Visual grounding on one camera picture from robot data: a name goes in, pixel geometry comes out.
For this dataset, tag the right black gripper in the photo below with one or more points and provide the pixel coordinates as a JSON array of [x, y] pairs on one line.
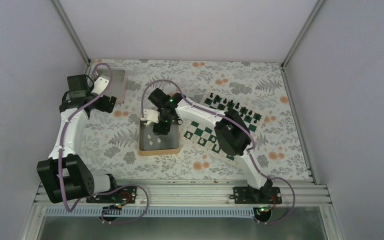
[[161, 130]]

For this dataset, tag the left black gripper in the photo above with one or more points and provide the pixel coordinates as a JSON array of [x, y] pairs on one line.
[[102, 107]]

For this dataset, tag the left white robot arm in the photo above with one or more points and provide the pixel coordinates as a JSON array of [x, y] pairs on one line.
[[63, 174]]

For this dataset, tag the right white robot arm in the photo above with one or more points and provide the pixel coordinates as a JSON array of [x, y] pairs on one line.
[[232, 135]]

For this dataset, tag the green white chess board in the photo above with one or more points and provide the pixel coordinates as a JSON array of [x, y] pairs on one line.
[[252, 119]]

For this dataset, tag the yellow rimmed metal tray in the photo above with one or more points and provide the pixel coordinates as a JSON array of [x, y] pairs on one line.
[[170, 144]]

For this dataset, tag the pink rimmed metal tray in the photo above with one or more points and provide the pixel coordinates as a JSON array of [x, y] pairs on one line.
[[119, 84]]

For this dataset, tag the floral table cloth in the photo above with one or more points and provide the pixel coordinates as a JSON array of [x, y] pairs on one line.
[[110, 141]]

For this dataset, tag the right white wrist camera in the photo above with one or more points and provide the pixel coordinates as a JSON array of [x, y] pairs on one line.
[[150, 115]]

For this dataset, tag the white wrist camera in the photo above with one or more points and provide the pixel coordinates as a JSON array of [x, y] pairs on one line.
[[150, 115], [100, 84]]

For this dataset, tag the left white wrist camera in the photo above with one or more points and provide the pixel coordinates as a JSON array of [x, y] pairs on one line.
[[100, 84]]

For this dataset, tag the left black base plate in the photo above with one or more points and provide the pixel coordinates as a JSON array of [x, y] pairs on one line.
[[125, 195]]

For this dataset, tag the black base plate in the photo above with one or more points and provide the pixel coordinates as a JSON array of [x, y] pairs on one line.
[[247, 195], [125, 195]]

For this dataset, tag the aluminium mounting rail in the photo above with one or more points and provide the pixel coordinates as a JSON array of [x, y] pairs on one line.
[[215, 193]]

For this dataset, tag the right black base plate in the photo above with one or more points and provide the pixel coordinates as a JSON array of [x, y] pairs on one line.
[[247, 195]]

